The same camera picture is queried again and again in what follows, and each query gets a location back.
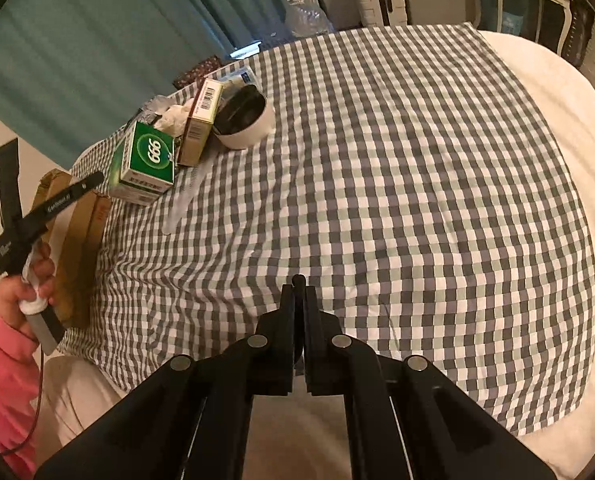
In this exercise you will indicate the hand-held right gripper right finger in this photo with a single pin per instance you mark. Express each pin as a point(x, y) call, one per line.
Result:
point(313, 330)

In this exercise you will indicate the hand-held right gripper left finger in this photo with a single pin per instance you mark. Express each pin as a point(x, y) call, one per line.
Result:
point(287, 320)

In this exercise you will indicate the clear water jug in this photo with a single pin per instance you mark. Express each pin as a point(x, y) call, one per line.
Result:
point(307, 17)

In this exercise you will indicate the white flat object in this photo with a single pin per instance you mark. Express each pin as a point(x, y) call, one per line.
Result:
point(246, 50)

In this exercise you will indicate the dark patterned chair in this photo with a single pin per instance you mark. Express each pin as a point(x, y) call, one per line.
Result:
point(582, 30)

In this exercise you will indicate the person's left forearm pink sleeve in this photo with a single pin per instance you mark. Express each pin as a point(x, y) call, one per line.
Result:
point(0, 385)

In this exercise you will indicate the person's left hand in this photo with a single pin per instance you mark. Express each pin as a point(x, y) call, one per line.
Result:
point(12, 300)

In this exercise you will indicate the grey checked cloth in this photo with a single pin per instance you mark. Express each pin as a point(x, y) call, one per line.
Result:
point(377, 185)

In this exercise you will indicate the green and white box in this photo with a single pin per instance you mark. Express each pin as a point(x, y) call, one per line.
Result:
point(150, 152)

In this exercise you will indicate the teal curtain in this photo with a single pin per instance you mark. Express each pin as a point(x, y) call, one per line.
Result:
point(102, 25)

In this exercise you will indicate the red and cream box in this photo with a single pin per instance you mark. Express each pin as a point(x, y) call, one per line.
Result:
point(200, 125)

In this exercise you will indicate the clear plastic comb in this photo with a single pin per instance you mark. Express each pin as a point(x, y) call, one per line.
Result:
point(182, 200)

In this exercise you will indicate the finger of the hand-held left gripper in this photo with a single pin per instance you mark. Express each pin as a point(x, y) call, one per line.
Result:
point(67, 196)
point(7, 180)

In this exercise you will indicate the crumpled white tissue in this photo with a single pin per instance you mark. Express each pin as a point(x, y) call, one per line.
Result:
point(175, 117)

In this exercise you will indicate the brown patterned bag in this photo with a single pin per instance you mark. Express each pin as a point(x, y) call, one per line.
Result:
point(200, 70)

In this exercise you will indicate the black and white round container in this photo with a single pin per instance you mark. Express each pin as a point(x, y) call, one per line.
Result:
point(242, 135)

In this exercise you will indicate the brown cardboard box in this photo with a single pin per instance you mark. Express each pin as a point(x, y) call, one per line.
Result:
point(77, 260)

